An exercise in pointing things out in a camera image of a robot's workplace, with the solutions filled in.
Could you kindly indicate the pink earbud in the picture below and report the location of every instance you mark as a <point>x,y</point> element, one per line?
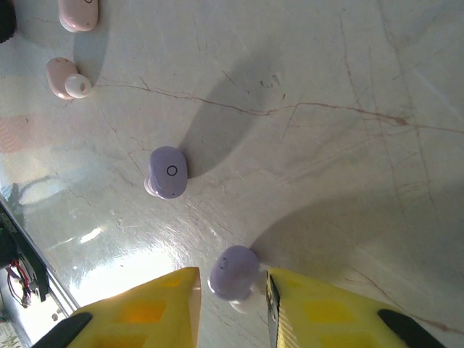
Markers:
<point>78,14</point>
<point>58,78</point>

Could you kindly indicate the purple earbud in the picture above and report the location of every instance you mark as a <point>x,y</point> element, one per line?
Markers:
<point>168,174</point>
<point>233,272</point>

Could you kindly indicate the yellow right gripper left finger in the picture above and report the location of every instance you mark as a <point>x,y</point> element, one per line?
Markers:
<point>145,311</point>

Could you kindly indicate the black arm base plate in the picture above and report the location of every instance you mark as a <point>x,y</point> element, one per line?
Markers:
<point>32,268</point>

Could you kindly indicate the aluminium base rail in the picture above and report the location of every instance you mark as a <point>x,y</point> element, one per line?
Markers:
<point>43,319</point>

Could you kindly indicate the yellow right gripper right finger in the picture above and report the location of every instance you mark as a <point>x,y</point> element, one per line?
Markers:
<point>326,315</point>

